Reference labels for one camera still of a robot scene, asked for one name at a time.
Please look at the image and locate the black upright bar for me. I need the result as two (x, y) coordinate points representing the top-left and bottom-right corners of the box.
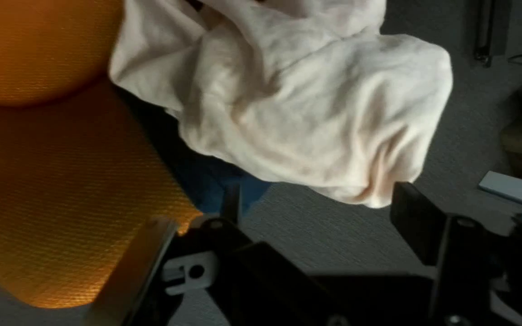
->
(473, 0), (511, 68)

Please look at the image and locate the orange mesh office chair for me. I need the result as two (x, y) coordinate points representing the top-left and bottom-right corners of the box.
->
(0, 0), (207, 312)

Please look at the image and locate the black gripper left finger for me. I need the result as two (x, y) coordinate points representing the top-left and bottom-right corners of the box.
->
(219, 180), (243, 229)

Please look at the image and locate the pale flat panel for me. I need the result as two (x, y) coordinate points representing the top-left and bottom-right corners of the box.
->
(477, 169), (522, 214)

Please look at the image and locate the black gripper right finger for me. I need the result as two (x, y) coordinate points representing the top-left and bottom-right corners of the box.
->
(390, 180), (451, 269)

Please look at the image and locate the peach shirt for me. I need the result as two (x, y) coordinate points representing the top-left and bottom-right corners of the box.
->
(107, 0), (455, 211)

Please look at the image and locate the navy blue shirt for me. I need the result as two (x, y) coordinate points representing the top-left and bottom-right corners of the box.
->
(114, 84), (274, 224)

